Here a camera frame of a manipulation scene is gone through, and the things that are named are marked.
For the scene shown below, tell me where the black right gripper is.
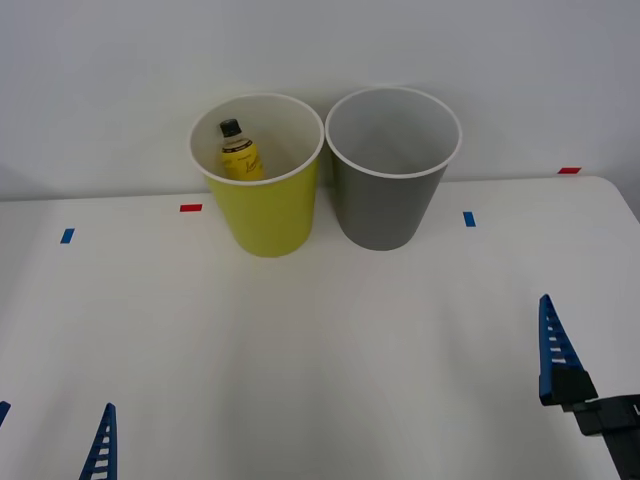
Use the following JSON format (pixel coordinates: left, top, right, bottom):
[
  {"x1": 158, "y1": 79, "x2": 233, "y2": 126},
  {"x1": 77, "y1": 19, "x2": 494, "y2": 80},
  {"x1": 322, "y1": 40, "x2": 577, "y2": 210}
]
[{"x1": 538, "y1": 294, "x2": 640, "y2": 480}]

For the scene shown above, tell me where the yellow label plastic bottle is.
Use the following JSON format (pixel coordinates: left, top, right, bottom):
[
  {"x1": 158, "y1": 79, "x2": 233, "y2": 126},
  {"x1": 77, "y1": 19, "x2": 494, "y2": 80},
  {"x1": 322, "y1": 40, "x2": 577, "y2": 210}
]
[{"x1": 218, "y1": 118, "x2": 266, "y2": 181}]

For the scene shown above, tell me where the grey plastic waste bin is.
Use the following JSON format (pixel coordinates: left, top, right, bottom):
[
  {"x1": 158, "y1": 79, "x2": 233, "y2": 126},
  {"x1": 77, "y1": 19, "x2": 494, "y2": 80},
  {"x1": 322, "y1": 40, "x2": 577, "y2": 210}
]
[{"x1": 324, "y1": 86, "x2": 463, "y2": 252}]

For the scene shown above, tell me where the yellow-green plastic waste bin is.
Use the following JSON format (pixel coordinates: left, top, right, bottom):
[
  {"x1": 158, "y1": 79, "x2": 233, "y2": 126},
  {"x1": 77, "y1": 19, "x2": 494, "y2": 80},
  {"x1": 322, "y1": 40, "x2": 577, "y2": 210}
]
[{"x1": 188, "y1": 92, "x2": 326, "y2": 259}]

